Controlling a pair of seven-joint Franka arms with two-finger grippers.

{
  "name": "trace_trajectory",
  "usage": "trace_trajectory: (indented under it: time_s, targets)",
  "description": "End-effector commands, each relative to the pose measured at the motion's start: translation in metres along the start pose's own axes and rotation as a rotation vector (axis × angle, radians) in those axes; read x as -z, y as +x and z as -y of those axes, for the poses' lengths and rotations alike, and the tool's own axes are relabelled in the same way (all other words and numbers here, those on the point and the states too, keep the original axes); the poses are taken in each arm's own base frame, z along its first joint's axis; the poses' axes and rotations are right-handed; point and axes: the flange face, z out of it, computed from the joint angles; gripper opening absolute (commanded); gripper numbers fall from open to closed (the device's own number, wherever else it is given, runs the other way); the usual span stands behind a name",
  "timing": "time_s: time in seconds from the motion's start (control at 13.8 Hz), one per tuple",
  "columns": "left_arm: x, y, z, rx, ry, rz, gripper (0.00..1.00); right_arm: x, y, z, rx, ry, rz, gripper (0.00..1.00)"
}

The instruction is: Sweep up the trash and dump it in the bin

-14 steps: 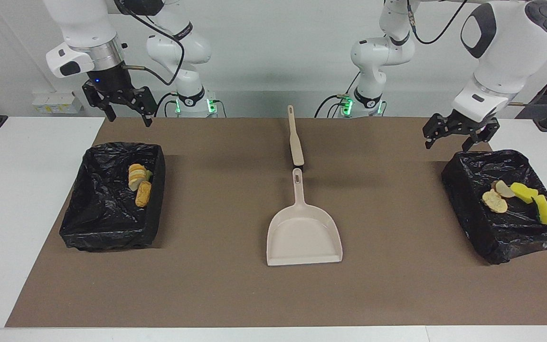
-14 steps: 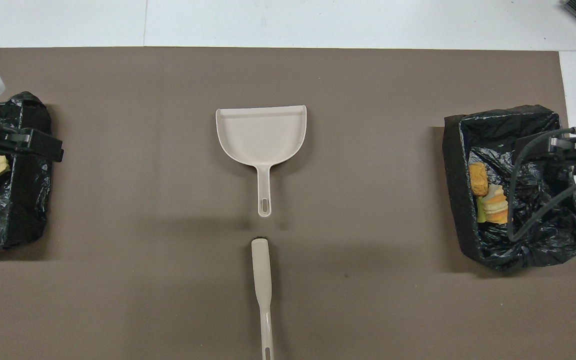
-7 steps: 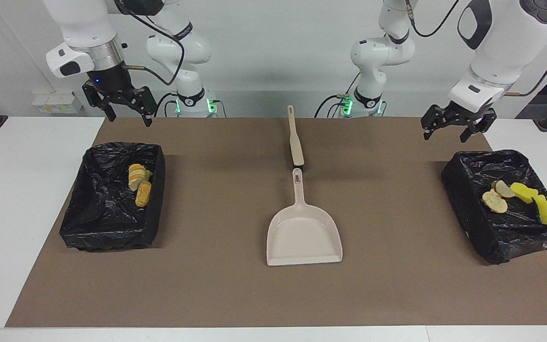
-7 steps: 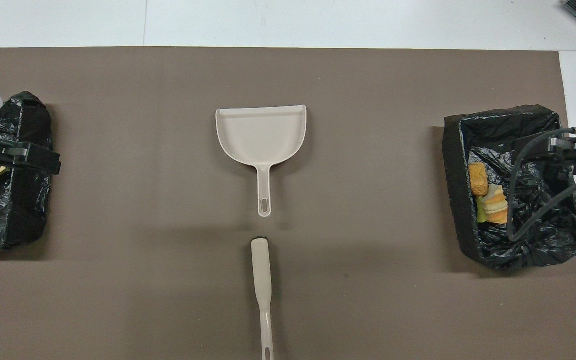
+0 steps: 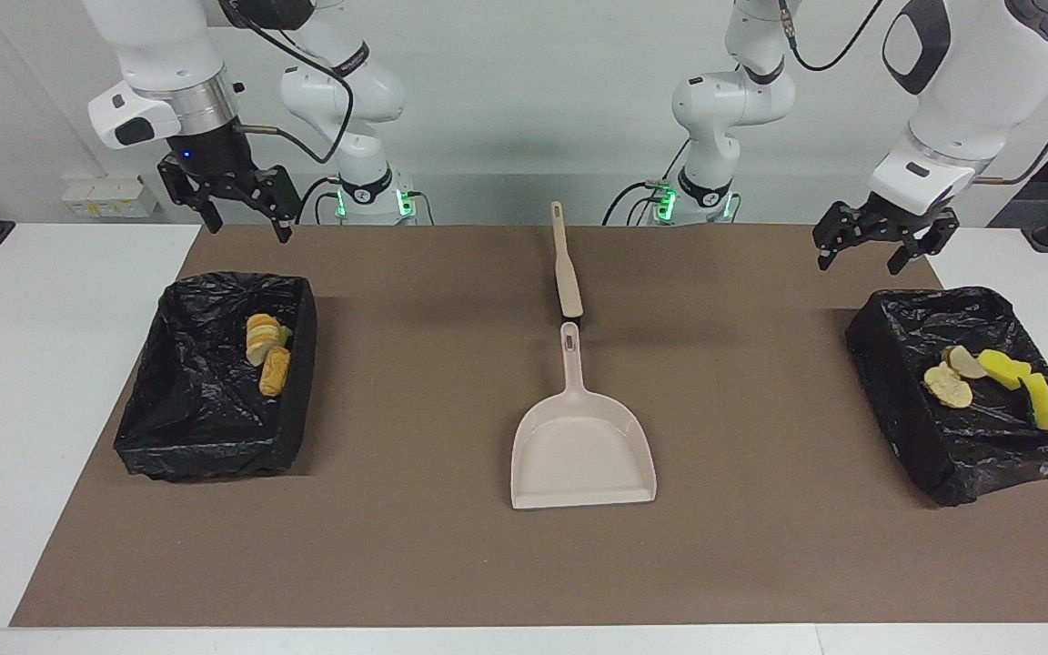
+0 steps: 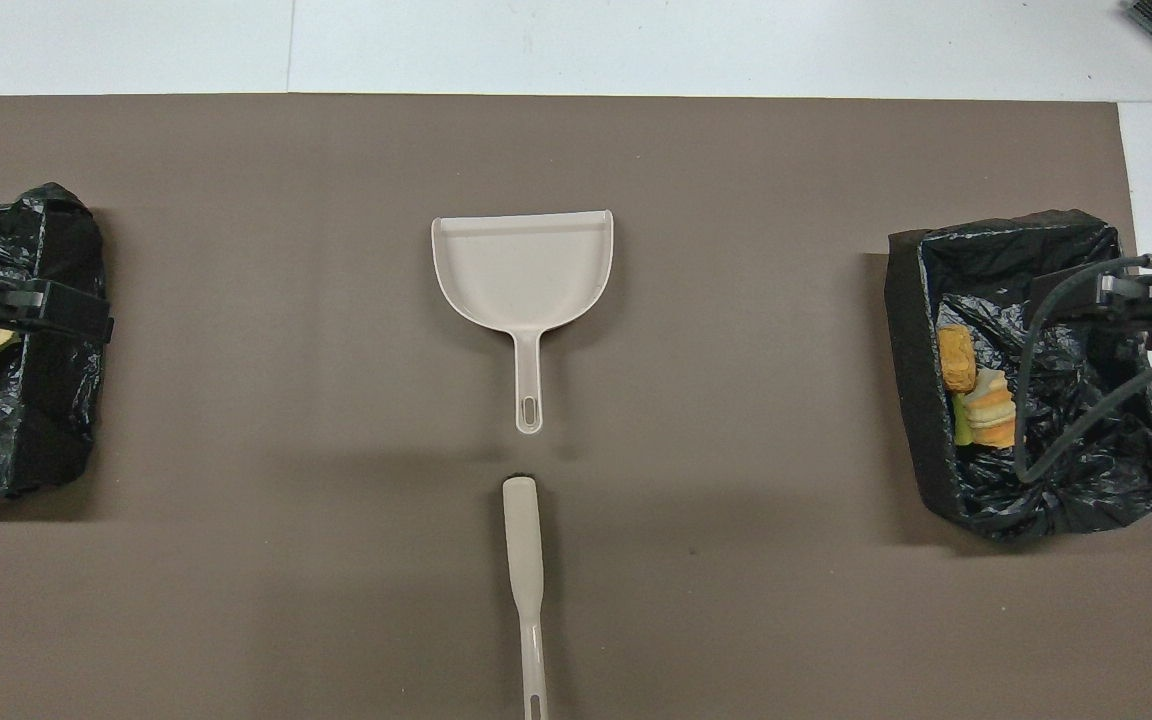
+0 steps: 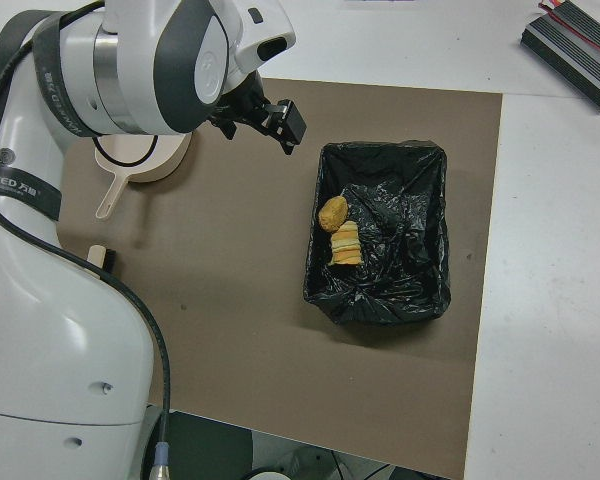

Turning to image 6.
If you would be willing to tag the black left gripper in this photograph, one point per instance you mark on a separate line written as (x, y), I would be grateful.
(46, 305)

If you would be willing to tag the pale torn bread piece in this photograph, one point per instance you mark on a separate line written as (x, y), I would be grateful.
(991, 412)

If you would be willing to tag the brown oval bread roll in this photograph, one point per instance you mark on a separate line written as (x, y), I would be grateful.
(957, 360)

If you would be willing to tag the yellow sponge piece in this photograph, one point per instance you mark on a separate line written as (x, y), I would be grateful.
(961, 430)

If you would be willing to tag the beige plastic dustpan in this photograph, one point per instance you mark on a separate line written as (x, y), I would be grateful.
(526, 270)

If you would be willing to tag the beige hand brush black bristles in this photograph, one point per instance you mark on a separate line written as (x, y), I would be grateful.
(524, 540)

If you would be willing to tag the bin lined with black bag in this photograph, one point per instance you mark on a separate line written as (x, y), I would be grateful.
(66, 400)
(921, 400)

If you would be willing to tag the large brown table mat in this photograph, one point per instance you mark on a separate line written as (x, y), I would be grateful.
(236, 600)

